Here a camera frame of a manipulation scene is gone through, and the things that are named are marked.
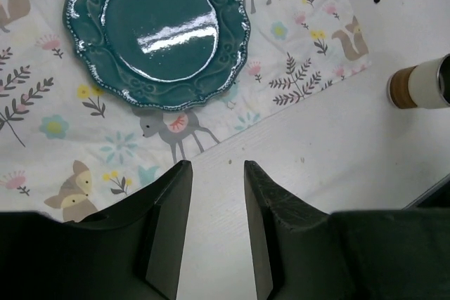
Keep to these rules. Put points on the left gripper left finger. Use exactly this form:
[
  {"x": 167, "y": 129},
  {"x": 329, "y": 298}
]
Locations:
[{"x": 136, "y": 245}]

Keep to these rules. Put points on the patterned cloth placemat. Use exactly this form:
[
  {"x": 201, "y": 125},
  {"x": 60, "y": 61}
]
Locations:
[{"x": 100, "y": 97}]

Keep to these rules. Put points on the teal ceramic plate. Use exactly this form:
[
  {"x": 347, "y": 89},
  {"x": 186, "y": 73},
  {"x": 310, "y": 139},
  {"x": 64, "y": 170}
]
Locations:
[{"x": 168, "y": 55}]

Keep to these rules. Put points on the white brown metal cup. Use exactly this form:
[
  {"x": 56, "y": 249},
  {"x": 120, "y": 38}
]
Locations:
[{"x": 422, "y": 86}]

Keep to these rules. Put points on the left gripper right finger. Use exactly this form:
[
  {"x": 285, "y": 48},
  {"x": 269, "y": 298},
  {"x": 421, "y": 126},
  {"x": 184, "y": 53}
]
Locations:
[{"x": 291, "y": 242}]

